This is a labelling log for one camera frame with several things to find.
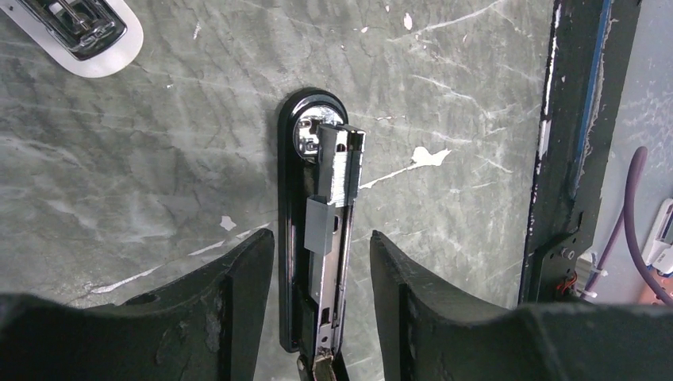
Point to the grey staple strip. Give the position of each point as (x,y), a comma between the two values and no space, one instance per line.
(329,211)

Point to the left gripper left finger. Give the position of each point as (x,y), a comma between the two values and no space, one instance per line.
(206,325)

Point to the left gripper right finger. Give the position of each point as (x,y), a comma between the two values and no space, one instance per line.
(430,329)

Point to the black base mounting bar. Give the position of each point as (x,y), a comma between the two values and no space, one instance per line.
(588,56)

